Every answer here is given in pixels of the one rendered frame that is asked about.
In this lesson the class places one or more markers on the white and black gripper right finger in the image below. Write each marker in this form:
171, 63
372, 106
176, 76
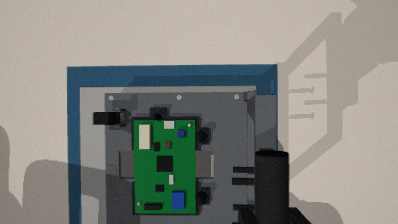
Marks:
296, 217

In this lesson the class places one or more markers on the green circuit board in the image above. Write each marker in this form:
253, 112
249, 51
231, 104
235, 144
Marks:
164, 166

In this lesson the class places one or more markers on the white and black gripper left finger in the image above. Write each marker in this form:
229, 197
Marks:
245, 216

